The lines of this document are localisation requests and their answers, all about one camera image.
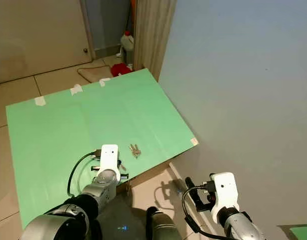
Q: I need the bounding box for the green board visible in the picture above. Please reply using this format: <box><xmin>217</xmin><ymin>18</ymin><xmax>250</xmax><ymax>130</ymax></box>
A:
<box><xmin>288</xmin><ymin>224</ymin><xmax>307</xmax><ymax>240</ymax></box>

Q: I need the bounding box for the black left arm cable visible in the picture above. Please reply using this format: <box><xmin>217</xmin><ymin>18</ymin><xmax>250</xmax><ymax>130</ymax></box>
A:
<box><xmin>67</xmin><ymin>151</ymin><xmax>102</xmax><ymax>197</ymax></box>

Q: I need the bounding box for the beige curtain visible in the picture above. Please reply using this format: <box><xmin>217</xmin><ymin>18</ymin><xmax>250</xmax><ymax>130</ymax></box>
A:
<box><xmin>133</xmin><ymin>0</ymin><xmax>179</xmax><ymax>81</ymax></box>

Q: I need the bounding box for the silver bunch of keys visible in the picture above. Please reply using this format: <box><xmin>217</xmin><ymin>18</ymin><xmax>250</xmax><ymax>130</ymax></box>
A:
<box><xmin>128</xmin><ymin>143</ymin><xmax>143</xmax><ymax>160</ymax></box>

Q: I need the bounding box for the beige door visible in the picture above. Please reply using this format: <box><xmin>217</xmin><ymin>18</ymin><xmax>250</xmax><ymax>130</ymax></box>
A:
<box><xmin>0</xmin><ymin>0</ymin><xmax>94</xmax><ymax>85</ymax></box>

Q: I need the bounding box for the beige floor mat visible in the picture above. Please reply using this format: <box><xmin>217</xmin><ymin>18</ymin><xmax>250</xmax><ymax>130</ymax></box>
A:
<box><xmin>77</xmin><ymin>64</ymin><xmax>115</xmax><ymax>84</ymax></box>

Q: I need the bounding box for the olive right robot leg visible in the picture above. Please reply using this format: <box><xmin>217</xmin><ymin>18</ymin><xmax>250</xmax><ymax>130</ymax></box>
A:
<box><xmin>145</xmin><ymin>206</ymin><xmax>185</xmax><ymax>240</ymax></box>

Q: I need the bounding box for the white bottle with red cap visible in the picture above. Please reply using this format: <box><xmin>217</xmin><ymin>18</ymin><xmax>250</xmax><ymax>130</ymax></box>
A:
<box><xmin>119</xmin><ymin>30</ymin><xmax>136</xmax><ymax>65</ymax></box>

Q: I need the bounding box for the red cloth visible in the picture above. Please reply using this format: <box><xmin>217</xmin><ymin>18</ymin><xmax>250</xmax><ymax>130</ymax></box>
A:
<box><xmin>110</xmin><ymin>62</ymin><xmax>134</xmax><ymax>78</ymax></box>

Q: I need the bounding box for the green table cover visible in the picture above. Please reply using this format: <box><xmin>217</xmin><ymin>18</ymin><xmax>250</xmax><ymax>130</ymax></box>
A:
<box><xmin>5</xmin><ymin>68</ymin><xmax>200</xmax><ymax>230</ymax></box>

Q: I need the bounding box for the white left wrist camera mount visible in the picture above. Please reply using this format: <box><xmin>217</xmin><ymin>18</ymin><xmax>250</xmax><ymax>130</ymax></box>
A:
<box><xmin>99</xmin><ymin>144</ymin><xmax>121</xmax><ymax>174</ymax></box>

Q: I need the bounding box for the orange pole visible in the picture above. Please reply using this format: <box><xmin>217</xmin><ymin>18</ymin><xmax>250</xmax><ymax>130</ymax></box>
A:
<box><xmin>129</xmin><ymin>0</ymin><xmax>137</xmax><ymax>29</ymax></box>

